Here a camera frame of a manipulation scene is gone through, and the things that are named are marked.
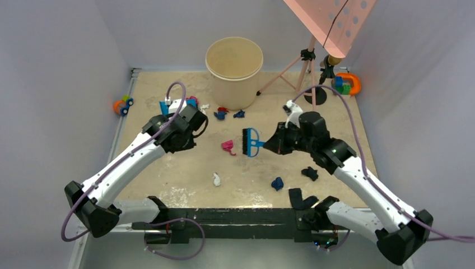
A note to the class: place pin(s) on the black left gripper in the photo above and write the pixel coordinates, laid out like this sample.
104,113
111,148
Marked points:
190,143

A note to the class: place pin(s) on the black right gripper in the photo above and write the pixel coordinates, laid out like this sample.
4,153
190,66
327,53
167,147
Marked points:
276,143

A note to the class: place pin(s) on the pink paper scrap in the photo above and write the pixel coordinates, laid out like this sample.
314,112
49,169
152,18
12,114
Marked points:
192,100

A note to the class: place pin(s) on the blue plastic dustpan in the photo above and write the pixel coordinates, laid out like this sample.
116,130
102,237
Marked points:
164,106

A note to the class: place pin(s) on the blue hand brush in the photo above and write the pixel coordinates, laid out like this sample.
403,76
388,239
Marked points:
251,142

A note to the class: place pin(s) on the black scrap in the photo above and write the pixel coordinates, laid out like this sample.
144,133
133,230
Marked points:
310,173

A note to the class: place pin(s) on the dark blue paper scrap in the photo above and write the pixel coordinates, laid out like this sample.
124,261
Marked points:
277,184

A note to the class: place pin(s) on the small blue paper scrap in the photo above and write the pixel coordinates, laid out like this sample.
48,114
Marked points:
239,114

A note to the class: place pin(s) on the dark navy front scrap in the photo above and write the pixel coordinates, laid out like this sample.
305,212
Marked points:
298,203

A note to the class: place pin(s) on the small white paper scrap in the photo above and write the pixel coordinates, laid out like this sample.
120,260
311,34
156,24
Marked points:
216,180

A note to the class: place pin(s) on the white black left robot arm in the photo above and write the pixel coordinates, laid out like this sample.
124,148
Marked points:
94,201

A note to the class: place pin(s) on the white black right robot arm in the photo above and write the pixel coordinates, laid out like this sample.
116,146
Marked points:
397,229

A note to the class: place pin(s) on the orange blue toy car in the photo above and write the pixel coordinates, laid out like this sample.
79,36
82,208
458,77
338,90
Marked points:
121,107

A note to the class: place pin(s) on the beige plastic bucket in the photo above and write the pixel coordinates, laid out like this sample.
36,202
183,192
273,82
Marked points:
234,64

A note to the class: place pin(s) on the orange blue green toy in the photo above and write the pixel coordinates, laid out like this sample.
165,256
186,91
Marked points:
347,83

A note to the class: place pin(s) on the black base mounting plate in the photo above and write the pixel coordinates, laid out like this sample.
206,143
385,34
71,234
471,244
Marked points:
180,225

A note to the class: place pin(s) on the pink music stand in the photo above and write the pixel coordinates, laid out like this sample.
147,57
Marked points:
333,25

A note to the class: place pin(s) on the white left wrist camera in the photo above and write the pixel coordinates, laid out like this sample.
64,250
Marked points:
177,105

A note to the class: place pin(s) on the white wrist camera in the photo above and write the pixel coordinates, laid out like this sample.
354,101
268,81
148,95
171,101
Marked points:
177,105
293,112

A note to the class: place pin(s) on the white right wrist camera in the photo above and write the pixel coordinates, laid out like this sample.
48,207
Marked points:
293,112

